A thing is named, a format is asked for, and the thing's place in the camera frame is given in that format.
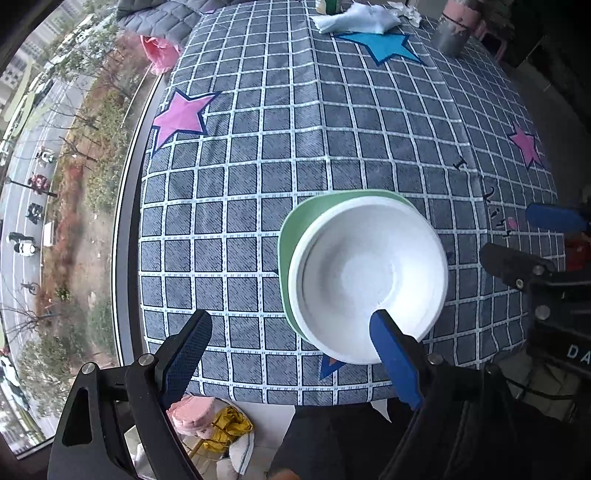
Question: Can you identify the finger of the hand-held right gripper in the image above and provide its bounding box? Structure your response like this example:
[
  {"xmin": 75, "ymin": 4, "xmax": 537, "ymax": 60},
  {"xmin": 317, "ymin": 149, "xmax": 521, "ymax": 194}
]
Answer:
[
  {"xmin": 479, "ymin": 243, "xmax": 558, "ymax": 292},
  {"xmin": 525, "ymin": 203, "xmax": 591, "ymax": 234}
]

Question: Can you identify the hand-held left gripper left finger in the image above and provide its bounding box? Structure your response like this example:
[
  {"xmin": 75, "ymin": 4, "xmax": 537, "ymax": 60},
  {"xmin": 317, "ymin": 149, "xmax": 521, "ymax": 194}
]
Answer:
[{"xmin": 46, "ymin": 309, "xmax": 214, "ymax": 480}]

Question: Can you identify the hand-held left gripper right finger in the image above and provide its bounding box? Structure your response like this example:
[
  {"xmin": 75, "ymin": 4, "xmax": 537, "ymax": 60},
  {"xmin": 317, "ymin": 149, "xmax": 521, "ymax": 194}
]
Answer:
[{"xmin": 368, "ymin": 309, "xmax": 546, "ymax": 480}]

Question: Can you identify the light green plate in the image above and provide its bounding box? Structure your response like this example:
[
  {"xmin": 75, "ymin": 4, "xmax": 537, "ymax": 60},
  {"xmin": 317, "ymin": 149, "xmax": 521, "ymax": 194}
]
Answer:
[{"xmin": 277, "ymin": 190, "xmax": 416, "ymax": 342}]

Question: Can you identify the red plastic stool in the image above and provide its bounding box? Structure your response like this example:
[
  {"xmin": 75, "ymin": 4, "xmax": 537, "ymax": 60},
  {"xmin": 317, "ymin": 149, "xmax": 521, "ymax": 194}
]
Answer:
[{"xmin": 566, "ymin": 233, "xmax": 591, "ymax": 273}]

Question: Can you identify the pink fluffy item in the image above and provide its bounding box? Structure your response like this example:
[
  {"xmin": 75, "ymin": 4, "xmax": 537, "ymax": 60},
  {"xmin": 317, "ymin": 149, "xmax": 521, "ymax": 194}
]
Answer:
[{"xmin": 166, "ymin": 394, "xmax": 215, "ymax": 435}]

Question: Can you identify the yellow cloth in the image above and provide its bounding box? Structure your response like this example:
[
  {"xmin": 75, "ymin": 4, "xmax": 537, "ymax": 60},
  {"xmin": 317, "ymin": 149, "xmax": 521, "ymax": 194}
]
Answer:
[{"xmin": 198, "ymin": 404, "xmax": 254, "ymax": 455}]

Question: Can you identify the person's dark clothing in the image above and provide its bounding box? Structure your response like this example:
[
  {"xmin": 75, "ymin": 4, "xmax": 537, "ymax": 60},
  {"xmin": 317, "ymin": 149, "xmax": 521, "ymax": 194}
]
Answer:
[{"xmin": 270, "ymin": 401, "xmax": 416, "ymax": 480}]

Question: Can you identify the white bag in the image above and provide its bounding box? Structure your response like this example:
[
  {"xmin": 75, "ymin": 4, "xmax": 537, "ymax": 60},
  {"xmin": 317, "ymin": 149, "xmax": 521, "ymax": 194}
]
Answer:
[{"xmin": 217, "ymin": 431, "xmax": 256, "ymax": 480}]

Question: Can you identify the pink plastic stool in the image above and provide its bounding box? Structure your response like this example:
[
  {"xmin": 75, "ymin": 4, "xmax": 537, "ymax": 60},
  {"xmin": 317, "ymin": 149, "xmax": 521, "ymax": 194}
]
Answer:
[{"xmin": 475, "ymin": 21, "xmax": 509, "ymax": 58}]

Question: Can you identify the grey and pink metal canister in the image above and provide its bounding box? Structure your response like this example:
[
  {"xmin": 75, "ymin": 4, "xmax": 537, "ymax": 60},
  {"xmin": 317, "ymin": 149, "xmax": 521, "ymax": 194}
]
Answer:
[{"xmin": 431, "ymin": 0, "xmax": 485, "ymax": 58}]

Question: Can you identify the grey checked star tablecloth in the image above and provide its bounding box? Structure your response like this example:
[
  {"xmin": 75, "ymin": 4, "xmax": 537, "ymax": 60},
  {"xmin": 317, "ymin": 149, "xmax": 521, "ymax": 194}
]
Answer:
[{"xmin": 139, "ymin": 0, "xmax": 566, "ymax": 407}]

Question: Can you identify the white crumpled tissue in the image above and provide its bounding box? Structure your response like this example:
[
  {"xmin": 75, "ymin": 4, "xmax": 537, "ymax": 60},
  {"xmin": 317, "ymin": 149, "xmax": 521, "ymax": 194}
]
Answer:
[{"xmin": 388, "ymin": 0, "xmax": 423, "ymax": 26}]

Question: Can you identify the light blue towel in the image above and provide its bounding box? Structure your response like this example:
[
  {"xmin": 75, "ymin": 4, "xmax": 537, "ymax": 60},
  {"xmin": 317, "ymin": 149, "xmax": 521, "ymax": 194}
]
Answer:
[{"xmin": 309, "ymin": 2, "xmax": 402, "ymax": 35}]

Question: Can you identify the pink plastic bag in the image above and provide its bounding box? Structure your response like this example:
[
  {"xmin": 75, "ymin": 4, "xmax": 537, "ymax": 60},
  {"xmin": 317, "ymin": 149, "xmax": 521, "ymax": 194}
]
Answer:
[{"xmin": 141, "ymin": 34, "xmax": 181, "ymax": 75}]

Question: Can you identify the grey quilted pillow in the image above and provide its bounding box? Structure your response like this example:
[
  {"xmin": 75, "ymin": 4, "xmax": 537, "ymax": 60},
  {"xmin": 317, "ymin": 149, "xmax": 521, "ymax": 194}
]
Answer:
[{"xmin": 115, "ymin": 0, "xmax": 218, "ymax": 44}]

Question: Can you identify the black window frame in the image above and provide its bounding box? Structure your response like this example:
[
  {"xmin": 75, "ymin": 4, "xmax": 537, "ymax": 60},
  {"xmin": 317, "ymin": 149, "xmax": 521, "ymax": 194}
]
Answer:
[{"xmin": 111, "ymin": 69, "xmax": 167, "ymax": 370}]

